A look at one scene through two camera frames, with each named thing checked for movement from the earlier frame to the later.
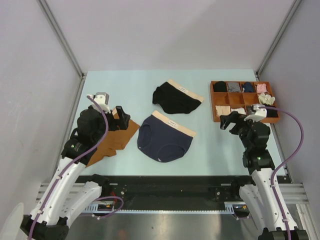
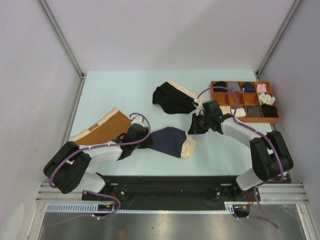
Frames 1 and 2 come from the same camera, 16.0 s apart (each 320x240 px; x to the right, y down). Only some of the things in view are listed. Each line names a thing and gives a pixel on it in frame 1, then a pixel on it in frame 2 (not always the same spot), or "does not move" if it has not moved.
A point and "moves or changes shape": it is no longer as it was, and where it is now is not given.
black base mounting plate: [172, 191] does not move
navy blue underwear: [162, 139] moves or changes shape
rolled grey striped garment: [233, 87] does not move
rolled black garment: [220, 86] does not move
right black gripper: [225, 120] → [194, 128]
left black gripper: [120, 123] → [146, 143]
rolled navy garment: [248, 87] does not move
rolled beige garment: [223, 110] does not move
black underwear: [175, 98] does not move
